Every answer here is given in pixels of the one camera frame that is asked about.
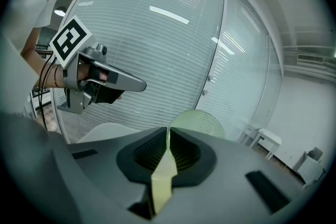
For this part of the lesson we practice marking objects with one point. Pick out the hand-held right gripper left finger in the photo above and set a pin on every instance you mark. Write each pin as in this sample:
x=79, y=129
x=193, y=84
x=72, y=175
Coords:
x=105, y=165

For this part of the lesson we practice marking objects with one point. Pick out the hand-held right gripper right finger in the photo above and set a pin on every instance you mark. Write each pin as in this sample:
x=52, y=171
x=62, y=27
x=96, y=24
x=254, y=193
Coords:
x=223, y=181

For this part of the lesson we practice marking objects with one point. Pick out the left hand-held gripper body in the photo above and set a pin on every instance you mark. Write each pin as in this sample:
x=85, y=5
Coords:
x=71, y=39

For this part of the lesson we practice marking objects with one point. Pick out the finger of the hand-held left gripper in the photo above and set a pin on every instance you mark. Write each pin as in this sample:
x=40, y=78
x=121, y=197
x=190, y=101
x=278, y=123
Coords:
x=131, y=82

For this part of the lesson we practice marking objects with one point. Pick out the translucent green cup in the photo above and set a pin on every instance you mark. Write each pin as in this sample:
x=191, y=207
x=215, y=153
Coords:
x=164, y=178

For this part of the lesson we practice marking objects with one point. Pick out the person's left forearm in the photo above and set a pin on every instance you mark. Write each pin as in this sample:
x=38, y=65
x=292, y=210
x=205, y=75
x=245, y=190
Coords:
x=39, y=60

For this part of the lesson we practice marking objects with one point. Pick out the person's left hand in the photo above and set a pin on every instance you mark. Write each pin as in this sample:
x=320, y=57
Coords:
x=105, y=94

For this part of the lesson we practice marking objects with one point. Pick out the round ceiling lamp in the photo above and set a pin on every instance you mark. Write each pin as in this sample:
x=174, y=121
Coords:
x=60, y=11

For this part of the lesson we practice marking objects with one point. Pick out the small white table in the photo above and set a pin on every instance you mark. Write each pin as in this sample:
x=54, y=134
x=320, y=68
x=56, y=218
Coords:
x=270, y=139

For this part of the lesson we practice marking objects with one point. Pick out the grey box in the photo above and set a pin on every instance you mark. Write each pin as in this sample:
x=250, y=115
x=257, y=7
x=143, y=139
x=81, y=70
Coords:
x=311, y=165

